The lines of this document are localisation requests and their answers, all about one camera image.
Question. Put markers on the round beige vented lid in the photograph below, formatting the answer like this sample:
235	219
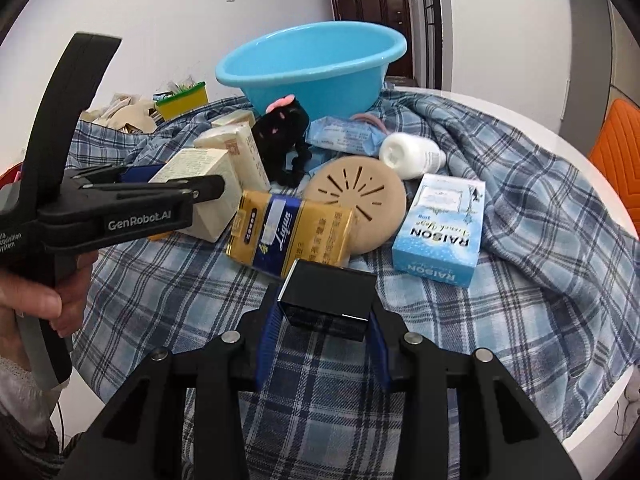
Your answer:
370	210

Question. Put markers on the yellow green container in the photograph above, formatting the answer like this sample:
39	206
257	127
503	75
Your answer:
182	102

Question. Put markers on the person's left hand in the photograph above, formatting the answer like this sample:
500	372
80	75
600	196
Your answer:
30	300

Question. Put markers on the small black box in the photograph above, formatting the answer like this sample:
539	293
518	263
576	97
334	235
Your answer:
325	295

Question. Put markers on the black white pink plush toy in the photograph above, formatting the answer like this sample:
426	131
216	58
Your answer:
280	130

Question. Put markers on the pile of beige plush toys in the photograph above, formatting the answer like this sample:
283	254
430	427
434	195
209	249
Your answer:
130	115

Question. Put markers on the pink headband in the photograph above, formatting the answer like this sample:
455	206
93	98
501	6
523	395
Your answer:
370	120

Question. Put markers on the cream cardboard box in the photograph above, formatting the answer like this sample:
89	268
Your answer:
232	119
210	217

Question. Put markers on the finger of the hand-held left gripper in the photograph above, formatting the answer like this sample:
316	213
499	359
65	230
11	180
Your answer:
140	172
200	188

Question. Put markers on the light blue white box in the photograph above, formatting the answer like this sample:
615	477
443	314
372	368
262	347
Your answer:
435	240

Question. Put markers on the gold blue cigarette pack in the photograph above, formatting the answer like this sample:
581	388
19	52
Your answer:
295	235

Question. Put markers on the white plastic bottle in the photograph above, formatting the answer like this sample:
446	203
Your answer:
410	152

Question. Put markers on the blue plastic basin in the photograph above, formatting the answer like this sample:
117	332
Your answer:
310	85

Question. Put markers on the red plastic object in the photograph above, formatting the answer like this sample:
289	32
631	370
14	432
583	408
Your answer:
7	177

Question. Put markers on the light blue tissue packet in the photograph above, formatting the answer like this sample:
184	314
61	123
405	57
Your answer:
345	135

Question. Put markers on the cream cube box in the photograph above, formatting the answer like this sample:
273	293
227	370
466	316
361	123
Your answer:
245	160

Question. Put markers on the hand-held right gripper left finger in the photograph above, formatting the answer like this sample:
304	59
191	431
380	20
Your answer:
264	350

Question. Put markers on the grey gold refrigerator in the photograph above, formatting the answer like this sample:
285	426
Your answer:
585	60

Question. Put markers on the blue plaid cloth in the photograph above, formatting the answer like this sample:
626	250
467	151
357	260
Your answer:
165	290

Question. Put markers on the orange chair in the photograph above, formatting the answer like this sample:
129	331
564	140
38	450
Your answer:
620	145

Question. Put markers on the black framed glass door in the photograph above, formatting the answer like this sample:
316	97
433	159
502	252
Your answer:
431	25

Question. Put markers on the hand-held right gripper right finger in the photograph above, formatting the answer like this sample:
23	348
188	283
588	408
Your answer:
379	352

